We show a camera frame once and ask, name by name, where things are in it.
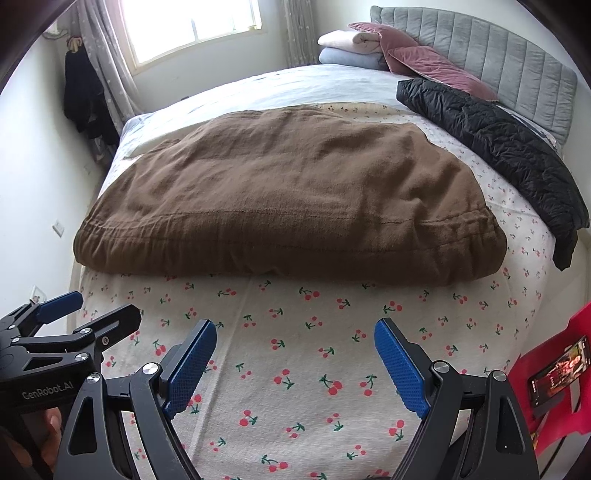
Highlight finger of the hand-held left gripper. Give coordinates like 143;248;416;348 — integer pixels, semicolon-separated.
11;304;141;365
0;291;84;337

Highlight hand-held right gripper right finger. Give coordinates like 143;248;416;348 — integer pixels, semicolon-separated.
374;318;541;480

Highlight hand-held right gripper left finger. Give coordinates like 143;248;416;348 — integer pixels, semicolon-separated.
53;318;218;480

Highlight brown jacket with fur collar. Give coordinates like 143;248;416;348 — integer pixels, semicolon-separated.
74;105;509;282

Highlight dark hanging clothes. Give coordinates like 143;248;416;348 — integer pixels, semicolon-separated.
63;39;121;160

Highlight person's left hand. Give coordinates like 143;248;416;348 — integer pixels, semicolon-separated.
25;408;64;464

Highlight cherry print bed sheet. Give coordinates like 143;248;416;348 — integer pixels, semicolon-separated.
76;104;561;480

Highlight red plastic chair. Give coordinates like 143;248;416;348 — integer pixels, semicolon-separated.
505;302;591;462

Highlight smartphone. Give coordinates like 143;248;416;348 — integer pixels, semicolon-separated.
527;336;591;409

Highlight black quilted jacket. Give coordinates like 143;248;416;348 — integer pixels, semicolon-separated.
396;78;580;272

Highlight grey patterned curtain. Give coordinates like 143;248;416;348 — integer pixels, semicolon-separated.
76;0;139;116
281;0;319;70

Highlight pink velvet pillow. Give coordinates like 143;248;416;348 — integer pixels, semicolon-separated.
347;21;419;70
383;44;499;102

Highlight window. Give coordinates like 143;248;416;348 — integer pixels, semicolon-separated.
119;0;263;65

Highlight grey padded headboard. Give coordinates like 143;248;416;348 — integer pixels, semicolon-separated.
370;6;579;146

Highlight white folded blanket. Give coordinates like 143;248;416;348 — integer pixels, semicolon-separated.
318;30;384;57

